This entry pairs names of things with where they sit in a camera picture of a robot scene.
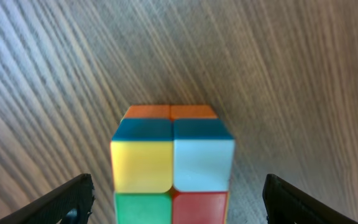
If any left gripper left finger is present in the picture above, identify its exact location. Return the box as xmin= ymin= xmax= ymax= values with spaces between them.
xmin=0 ymin=174 xmax=94 ymax=224

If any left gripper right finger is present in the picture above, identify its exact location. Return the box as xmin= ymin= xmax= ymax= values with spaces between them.
xmin=262 ymin=174 xmax=357 ymax=224

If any multicolour puzzle cube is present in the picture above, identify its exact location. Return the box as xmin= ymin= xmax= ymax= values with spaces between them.
xmin=110 ymin=105 xmax=235 ymax=224

